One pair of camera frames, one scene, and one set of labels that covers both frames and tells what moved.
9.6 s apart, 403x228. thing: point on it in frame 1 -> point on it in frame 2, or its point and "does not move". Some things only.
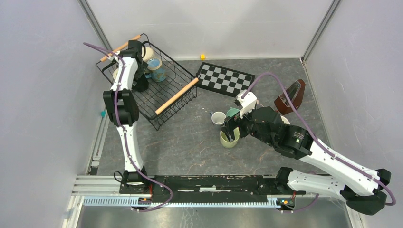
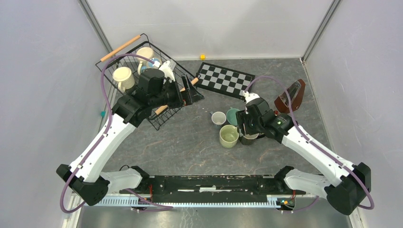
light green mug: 225,142 does not move
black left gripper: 137,76 -> 191,95
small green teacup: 232,111 does not move
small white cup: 218,118 does not move
